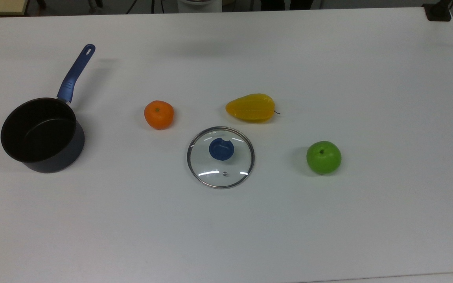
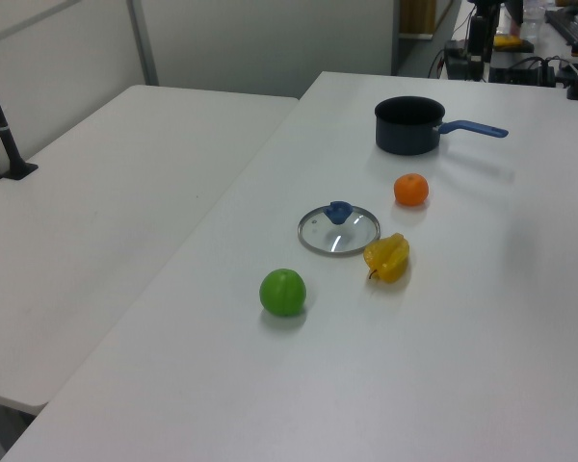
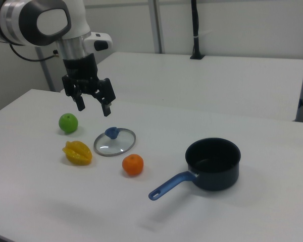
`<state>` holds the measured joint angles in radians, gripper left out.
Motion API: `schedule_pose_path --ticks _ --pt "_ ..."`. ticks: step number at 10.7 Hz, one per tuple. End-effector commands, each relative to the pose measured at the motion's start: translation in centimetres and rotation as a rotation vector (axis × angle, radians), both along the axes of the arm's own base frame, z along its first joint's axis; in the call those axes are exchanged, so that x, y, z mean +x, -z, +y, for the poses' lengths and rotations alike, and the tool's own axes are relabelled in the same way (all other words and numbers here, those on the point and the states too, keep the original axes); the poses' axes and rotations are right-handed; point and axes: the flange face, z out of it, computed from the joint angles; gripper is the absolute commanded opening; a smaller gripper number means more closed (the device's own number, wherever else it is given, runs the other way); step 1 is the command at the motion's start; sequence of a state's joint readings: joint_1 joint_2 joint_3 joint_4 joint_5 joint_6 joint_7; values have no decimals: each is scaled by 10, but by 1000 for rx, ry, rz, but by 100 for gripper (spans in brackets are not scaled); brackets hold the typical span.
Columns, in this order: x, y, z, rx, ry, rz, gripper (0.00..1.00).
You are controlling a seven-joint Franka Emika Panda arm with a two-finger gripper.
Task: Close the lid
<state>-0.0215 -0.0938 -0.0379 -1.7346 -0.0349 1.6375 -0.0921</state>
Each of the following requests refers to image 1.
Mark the black clamp mount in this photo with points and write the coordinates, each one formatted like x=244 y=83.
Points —
x=438 y=11

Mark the green apple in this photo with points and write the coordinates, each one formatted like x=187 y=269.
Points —
x=324 y=158

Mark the glass lid with blue knob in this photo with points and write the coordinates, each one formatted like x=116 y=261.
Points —
x=221 y=150

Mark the orange mandarin fruit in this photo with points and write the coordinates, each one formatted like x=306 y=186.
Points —
x=159 y=114

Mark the yellow starfruit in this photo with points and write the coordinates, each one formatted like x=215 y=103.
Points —
x=252 y=107

